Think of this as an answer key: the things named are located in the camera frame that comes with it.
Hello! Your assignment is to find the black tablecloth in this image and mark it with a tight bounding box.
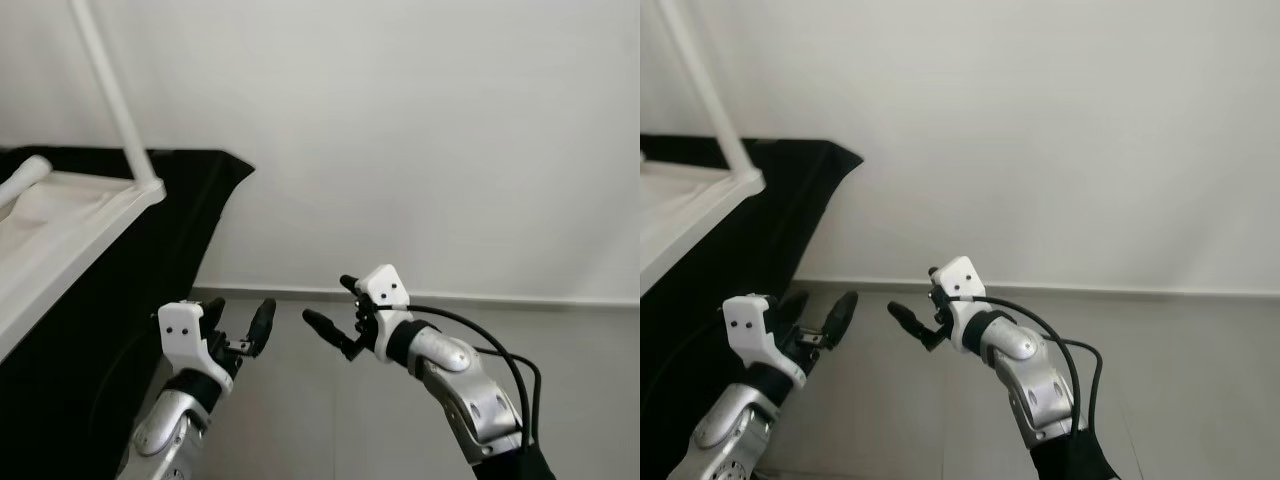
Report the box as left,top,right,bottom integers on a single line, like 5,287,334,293
0,147,256,480
640,135,864,480

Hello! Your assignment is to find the white plastic table top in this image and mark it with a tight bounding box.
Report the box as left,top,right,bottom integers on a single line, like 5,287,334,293
0,170,168,361
640,160,767,296

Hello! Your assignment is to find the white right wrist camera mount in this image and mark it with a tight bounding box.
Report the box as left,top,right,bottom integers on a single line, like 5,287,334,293
932,256,991,351
355,264,413,356

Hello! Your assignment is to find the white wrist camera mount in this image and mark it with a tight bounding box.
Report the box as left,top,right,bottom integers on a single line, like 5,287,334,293
157,300,241,379
720,294,809,389
355,264,413,356
932,256,991,351

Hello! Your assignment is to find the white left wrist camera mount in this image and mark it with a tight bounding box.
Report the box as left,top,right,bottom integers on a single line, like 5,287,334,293
720,294,809,389
157,300,241,379

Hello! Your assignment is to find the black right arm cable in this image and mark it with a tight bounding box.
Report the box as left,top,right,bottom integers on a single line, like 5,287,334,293
950,295,1103,441
375,303,543,451

